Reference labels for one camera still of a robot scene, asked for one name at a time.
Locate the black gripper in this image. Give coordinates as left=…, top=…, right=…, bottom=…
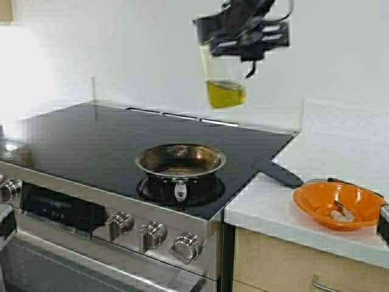
left=209, top=1, right=290, bottom=61

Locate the glass oil bottle black lid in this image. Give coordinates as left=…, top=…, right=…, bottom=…
left=193, top=15, right=247, bottom=109

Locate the black spatula orange accent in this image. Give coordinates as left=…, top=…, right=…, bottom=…
left=250, top=158, right=347, bottom=189

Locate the orange plastic bowl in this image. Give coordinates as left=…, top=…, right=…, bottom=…
left=293, top=182, right=388, bottom=231

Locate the raw grey shrimp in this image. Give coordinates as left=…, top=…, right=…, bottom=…
left=330, top=201, right=355, bottom=223

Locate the steel frying pan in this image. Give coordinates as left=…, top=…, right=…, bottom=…
left=135, top=143, right=227, bottom=209

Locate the right steel stove knob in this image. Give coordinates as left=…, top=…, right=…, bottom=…
left=170, top=232, right=202, bottom=265

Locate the steel stove knob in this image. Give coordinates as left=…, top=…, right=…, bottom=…
left=105, top=211, right=134, bottom=242
left=170, top=232, right=202, bottom=265
left=137, top=221, right=167, bottom=253

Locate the middle steel stove knob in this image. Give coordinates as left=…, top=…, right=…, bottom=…
left=137, top=221, right=167, bottom=253

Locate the wooden base cabinet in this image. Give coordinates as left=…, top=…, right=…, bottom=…
left=233, top=228, right=388, bottom=291

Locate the black appliance at right edge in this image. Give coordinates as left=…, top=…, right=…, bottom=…
left=376, top=204, right=389, bottom=245

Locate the left steel stove knob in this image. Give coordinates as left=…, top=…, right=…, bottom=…
left=105, top=211, right=134, bottom=242

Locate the stainless steel electric range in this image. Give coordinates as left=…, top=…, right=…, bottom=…
left=1, top=103, right=294, bottom=291

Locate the far left steel knob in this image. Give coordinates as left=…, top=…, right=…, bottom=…
left=1, top=178, right=22, bottom=202

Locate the black object at left edge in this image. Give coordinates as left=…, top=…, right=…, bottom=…
left=0, top=204, right=17, bottom=240

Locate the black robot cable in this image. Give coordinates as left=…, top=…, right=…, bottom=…
left=267, top=0, right=295, bottom=24

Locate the steel drawer handle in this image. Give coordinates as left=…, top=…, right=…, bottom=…
left=312, top=275, right=339, bottom=292

